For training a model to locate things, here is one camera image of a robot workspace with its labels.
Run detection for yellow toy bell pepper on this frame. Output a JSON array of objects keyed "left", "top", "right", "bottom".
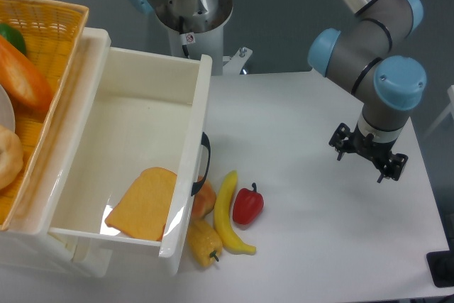
[{"left": 187, "top": 219, "right": 223, "bottom": 268}]

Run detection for white plate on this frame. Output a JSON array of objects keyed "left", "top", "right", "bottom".
[{"left": 0, "top": 86, "right": 16, "bottom": 132}]

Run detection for white frame at right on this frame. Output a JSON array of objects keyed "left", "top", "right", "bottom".
[{"left": 422, "top": 85, "right": 453, "bottom": 140}]

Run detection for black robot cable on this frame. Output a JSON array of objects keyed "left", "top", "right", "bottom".
[{"left": 179, "top": 15, "right": 191, "bottom": 60}]

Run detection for white drawer cabinet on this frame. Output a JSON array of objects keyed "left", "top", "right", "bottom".
[{"left": 1, "top": 28, "right": 111, "bottom": 277}]

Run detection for yellow wicker basket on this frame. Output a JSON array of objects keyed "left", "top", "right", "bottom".
[{"left": 1, "top": 0, "right": 89, "bottom": 231}]

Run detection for red toy bell pepper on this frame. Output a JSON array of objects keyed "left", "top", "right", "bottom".
[{"left": 233, "top": 182, "right": 264, "bottom": 225}]

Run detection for yellow toy banana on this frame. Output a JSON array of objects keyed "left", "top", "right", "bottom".
[{"left": 214, "top": 170, "right": 256, "bottom": 255}]

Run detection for orange toast slice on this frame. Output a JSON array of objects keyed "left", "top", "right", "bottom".
[{"left": 104, "top": 167, "right": 177, "bottom": 241}]

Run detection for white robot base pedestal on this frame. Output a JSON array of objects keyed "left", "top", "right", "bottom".
[{"left": 155, "top": 0, "right": 253, "bottom": 75}]

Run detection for orange knotted bread roll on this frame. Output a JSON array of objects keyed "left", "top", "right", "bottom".
[{"left": 191, "top": 180, "right": 216, "bottom": 220}]

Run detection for black top drawer handle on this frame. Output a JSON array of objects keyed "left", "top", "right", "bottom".
[{"left": 191, "top": 132, "right": 211, "bottom": 197}]

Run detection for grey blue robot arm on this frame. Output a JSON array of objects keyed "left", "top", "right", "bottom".
[{"left": 129, "top": 0, "right": 426, "bottom": 180}]

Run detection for green toy pepper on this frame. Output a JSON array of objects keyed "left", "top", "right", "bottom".
[{"left": 0, "top": 23, "right": 27, "bottom": 56}]

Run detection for black device at edge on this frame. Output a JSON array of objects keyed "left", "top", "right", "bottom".
[{"left": 426, "top": 250, "right": 453, "bottom": 288}]

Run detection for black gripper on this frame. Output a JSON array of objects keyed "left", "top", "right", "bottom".
[{"left": 328, "top": 123, "right": 408, "bottom": 183}]

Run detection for orange baguette bread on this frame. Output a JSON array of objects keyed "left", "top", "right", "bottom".
[{"left": 1, "top": 36, "right": 53, "bottom": 112}]

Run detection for white drawer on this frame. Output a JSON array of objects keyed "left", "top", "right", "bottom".
[{"left": 50, "top": 48, "right": 212, "bottom": 277}]

